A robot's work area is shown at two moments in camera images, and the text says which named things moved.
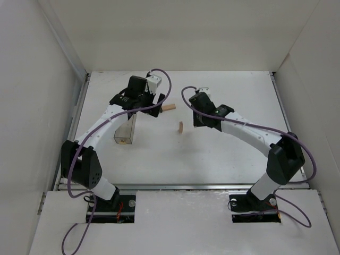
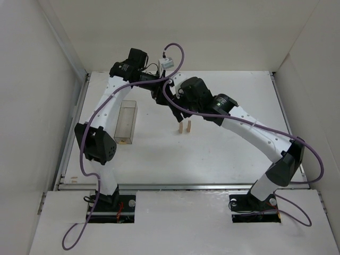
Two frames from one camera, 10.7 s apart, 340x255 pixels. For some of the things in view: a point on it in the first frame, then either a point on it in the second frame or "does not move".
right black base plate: (246, 210) does not move
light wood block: (180, 127) to (189, 126)
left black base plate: (123, 212) does not move
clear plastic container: (124, 134) does not move
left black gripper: (153, 107) to (156, 91)
